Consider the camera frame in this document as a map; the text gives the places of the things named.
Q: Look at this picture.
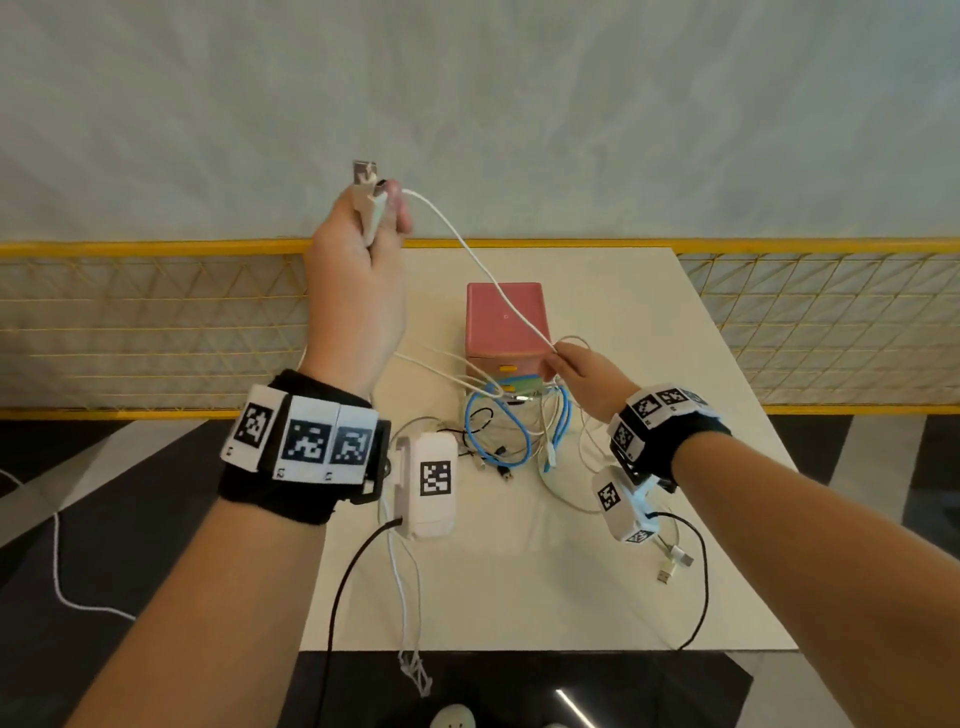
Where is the blue cable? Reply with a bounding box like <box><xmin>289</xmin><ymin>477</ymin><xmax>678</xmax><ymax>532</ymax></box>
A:
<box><xmin>463</xmin><ymin>386</ymin><xmax>575</xmax><ymax>474</ymax></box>
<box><xmin>374</xmin><ymin>178</ymin><xmax>594</xmax><ymax>399</ymax></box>

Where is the pink and green drawer box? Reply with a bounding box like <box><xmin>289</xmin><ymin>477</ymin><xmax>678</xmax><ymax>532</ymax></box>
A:
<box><xmin>464</xmin><ymin>281</ymin><xmax>555</xmax><ymax>399</ymax></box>

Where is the yellow mesh fence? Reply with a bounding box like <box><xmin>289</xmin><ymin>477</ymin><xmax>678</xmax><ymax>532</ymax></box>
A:
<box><xmin>0</xmin><ymin>238</ymin><xmax>960</xmax><ymax>421</ymax></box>

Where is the black camera cable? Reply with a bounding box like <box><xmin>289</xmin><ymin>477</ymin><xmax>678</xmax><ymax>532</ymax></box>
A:
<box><xmin>311</xmin><ymin>517</ymin><xmax>405</xmax><ymax>728</ymax></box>
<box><xmin>646</xmin><ymin>511</ymin><xmax>710</xmax><ymax>652</ymax></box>

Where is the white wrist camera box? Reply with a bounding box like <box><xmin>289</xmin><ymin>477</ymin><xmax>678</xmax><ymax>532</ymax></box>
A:
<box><xmin>590</xmin><ymin>464</ymin><xmax>661</xmax><ymax>545</ymax></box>
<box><xmin>389</xmin><ymin>431</ymin><xmax>460</xmax><ymax>541</ymax></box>

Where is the person's right forearm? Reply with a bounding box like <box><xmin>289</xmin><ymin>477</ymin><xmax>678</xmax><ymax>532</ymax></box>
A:
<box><xmin>671</xmin><ymin>431</ymin><xmax>960</xmax><ymax>728</ymax></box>

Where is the white table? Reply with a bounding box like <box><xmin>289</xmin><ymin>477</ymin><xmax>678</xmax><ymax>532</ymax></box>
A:
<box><xmin>299</xmin><ymin>247</ymin><xmax>800</xmax><ymax>654</ymax></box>

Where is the person's left forearm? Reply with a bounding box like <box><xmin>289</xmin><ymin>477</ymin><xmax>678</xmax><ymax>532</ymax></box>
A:
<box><xmin>67</xmin><ymin>494</ymin><xmax>331</xmax><ymax>728</ymax></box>

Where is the person's right hand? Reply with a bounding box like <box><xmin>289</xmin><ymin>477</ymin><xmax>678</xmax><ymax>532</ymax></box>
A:
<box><xmin>541</xmin><ymin>343</ymin><xmax>643</xmax><ymax>425</ymax></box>

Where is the white floor cord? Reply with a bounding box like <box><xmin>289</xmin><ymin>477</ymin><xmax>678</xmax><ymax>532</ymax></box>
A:
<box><xmin>0</xmin><ymin>468</ymin><xmax>136</xmax><ymax>622</ymax></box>

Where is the person's left hand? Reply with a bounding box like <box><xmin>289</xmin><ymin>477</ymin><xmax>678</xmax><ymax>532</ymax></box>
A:
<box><xmin>299</xmin><ymin>179</ymin><xmax>414</xmax><ymax>403</ymax></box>

